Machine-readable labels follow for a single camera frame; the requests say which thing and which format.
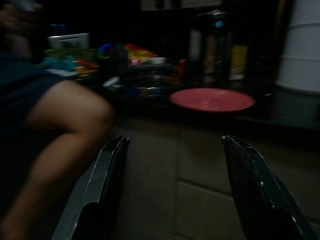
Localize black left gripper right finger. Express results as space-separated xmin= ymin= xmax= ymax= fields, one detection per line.
xmin=221 ymin=134 xmax=318 ymax=240

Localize white fob with blue lanyard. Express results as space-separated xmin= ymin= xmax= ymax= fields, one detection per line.
xmin=102 ymin=76 xmax=145 ymax=98

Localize black countertop blender appliance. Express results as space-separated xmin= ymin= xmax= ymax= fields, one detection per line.
xmin=188 ymin=11 xmax=232 ymax=83

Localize black pan with glass lid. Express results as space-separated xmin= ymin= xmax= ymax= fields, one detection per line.
xmin=124 ymin=63 xmax=181 ymax=89

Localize white square container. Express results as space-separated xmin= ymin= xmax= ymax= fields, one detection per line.
xmin=47 ymin=32 xmax=90 ymax=50

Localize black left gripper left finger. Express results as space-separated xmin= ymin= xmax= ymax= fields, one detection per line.
xmin=51 ymin=135 xmax=131 ymax=240

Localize white three-tier storage rack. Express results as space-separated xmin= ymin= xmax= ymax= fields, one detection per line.
xmin=274 ymin=0 xmax=320 ymax=88

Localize red yellow snack packet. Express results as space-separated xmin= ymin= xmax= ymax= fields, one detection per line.
xmin=123 ymin=43 xmax=158 ymax=66

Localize pink plate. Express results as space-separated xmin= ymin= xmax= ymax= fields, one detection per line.
xmin=169 ymin=87 xmax=256 ymax=113

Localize teal cloth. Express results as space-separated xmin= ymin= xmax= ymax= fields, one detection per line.
xmin=41 ymin=55 xmax=77 ymax=71

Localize person's dark blue shorts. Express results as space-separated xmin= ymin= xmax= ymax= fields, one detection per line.
xmin=0 ymin=51 xmax=65 ymax=126

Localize small white cup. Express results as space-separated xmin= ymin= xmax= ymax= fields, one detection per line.
xmin=149 ymin=56 xmax=167 ymax=65

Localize yellow carton box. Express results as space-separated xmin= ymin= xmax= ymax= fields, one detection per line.
xmin=231 ymin=44 xmax=250 ymax=81

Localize black speaker with light ring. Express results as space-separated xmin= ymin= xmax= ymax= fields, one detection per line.
xmin=96 ymin=42 xmax=130 ymax=73

